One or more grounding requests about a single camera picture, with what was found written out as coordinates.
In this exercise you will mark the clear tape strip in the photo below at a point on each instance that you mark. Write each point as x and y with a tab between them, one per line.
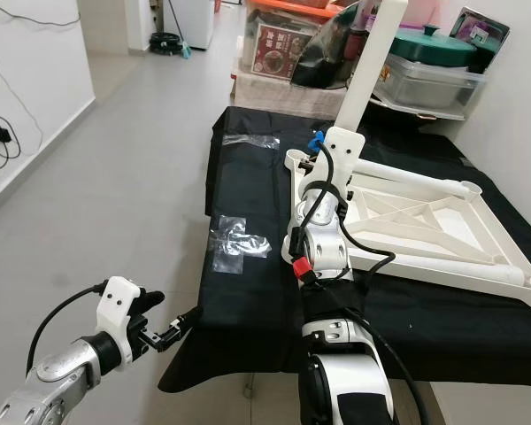
252	142

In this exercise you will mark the beige patterned cloth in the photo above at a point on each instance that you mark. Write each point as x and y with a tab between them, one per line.
283	96

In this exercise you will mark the black table cloth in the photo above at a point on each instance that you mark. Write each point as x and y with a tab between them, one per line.
257	336

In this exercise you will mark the crossed clear tape patch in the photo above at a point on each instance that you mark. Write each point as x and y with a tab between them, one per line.
234	243

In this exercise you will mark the black plastic bag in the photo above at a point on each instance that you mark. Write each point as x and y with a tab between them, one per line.
327	57

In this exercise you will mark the red printed food box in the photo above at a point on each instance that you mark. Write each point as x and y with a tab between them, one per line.
281	49

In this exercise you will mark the clear plastic container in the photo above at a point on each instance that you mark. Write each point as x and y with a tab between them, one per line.
434	88

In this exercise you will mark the white plastic table top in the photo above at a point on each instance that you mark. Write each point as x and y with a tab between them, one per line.
460	226

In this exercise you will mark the clear storage box orange lid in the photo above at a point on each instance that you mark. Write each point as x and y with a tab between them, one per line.
274	7

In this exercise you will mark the green pot with lid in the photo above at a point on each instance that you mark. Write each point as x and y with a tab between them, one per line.
434	49

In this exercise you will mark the clear container red lid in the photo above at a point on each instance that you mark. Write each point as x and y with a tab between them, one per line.
423	11

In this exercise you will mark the white appliance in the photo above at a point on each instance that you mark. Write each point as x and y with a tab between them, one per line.
193	22

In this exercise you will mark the dark purple printed box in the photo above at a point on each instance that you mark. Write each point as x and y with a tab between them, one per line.
478	31

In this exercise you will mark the black power adapter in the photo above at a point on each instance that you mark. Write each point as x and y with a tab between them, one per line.
3	135

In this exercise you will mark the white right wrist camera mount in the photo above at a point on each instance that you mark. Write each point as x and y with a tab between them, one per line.
343	150

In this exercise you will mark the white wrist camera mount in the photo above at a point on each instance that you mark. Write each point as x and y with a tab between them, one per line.
343	150
115	297

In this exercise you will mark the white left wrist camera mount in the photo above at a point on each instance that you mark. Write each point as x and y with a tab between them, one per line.
115	297

